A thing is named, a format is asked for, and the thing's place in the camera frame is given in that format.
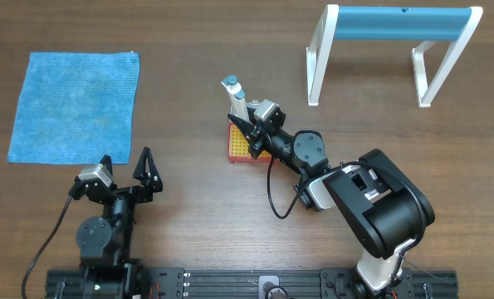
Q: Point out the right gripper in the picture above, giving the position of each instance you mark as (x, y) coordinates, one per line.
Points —
(271, 129)

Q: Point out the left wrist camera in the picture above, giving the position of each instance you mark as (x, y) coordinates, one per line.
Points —
(95, 174)

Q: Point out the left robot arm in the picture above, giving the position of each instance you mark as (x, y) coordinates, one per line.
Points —
(93, 236)

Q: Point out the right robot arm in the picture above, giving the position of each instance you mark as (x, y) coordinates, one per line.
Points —
(379, 207)

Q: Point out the white pipette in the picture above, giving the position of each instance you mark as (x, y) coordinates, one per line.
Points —
(237, 99)

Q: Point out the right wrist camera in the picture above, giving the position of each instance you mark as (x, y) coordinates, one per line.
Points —
(266, 110)

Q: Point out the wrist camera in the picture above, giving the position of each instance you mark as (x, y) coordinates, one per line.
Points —
(266, 110)
(95, 174)

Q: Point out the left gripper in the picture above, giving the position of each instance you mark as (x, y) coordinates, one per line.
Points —
(126, 194)

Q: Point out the white and blue stand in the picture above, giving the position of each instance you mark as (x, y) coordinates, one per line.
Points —
(396, 23)

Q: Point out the blue cloth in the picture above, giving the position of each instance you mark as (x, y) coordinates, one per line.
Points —
(72, 108)

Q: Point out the mounting rail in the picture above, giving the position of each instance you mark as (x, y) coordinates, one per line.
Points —
(230, 284)

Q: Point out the red and yellow tip box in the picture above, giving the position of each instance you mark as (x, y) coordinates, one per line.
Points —
(238, 145)

